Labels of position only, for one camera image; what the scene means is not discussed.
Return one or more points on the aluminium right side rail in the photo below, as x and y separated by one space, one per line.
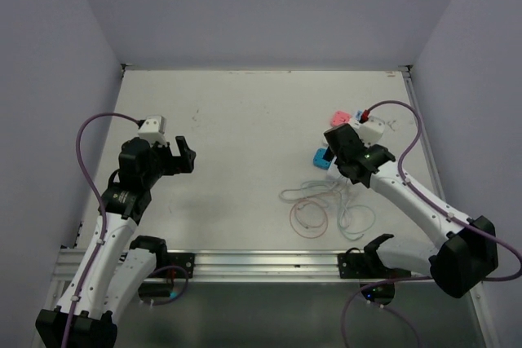
477 294

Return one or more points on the white power strip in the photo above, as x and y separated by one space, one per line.
333 175

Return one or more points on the aluminium front rail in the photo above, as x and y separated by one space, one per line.
213 266

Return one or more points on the aluminium rail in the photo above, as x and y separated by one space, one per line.
477 294
213 266

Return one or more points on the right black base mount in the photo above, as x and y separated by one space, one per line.
361 264

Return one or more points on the blue plug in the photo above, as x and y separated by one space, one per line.
319 161

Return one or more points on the pink plug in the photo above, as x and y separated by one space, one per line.
340 118

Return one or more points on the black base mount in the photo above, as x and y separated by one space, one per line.
184 260
361 264

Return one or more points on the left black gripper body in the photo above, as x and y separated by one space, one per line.
163 163

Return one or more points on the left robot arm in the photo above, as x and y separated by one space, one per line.
117 262

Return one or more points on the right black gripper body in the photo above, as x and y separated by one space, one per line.
339 164

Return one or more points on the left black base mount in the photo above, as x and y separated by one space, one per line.
184 260

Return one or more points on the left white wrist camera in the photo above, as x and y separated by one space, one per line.
153 129

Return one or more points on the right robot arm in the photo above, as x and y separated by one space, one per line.
461 252

